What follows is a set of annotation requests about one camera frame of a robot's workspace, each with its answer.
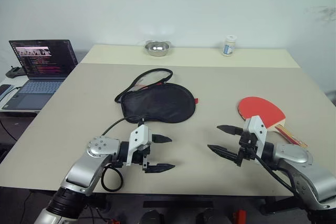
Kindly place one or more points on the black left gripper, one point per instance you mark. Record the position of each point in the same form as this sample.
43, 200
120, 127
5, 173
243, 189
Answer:
145, 159

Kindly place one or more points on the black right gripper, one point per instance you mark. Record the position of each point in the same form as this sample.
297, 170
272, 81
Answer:
246, 148

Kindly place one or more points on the red ping pong paddle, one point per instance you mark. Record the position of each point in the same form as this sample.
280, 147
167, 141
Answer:
258, 108

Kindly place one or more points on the black red paddle case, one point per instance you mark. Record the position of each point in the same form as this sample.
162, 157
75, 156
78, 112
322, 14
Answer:
160, 103

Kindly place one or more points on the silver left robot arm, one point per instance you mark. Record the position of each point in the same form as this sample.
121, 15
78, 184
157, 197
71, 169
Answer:
84, 163

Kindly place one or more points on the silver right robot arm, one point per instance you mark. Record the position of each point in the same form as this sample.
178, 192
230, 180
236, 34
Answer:
307, 171

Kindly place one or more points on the dark rounded shape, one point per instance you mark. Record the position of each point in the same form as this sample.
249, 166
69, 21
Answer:
151, 217
212, 217

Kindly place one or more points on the orange red block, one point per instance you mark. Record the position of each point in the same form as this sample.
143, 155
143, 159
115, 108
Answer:
240, 217

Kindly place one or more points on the black table leg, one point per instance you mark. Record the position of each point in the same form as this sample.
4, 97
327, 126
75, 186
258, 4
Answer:
283, 204

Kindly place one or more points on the small white plastic bottle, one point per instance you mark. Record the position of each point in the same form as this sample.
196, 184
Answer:
229, 47

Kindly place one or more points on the stainless steel bowl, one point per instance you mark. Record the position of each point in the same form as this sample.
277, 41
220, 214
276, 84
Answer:
157, 48

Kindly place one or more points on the blue open laptop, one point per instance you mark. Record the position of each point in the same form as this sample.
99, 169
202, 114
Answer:
39, 77

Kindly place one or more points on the black handheld controller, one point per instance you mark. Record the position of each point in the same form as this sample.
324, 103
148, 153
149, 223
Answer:
14, 72

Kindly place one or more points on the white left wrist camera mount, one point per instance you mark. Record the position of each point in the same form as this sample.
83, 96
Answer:
139, 136

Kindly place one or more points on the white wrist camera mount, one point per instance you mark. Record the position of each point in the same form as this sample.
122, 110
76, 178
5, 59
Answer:
139, 136
258, 129

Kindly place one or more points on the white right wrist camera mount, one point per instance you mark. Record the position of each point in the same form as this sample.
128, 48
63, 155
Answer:
258, 129

